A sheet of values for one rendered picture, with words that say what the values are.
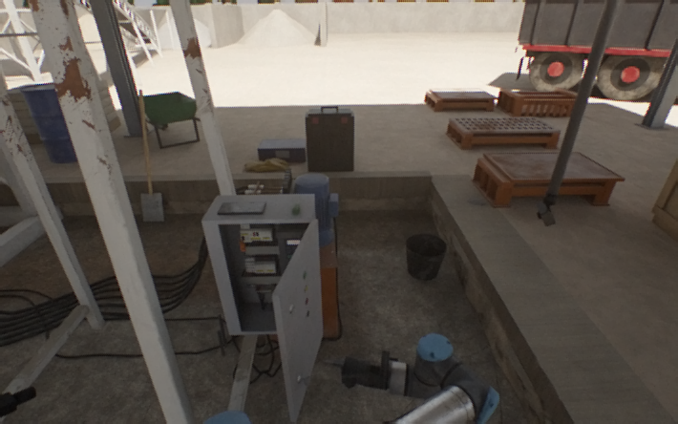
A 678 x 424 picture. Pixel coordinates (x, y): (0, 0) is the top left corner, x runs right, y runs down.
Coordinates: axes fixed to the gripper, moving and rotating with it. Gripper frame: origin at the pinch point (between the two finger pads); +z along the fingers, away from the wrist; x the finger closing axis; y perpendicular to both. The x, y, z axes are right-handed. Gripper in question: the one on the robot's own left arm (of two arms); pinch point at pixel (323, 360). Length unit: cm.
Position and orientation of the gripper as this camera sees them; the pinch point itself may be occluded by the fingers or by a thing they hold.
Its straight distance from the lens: 115.5
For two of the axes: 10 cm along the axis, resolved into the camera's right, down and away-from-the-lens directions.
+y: 0.1, 8.7, 5.0
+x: 2.0, -4.9, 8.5
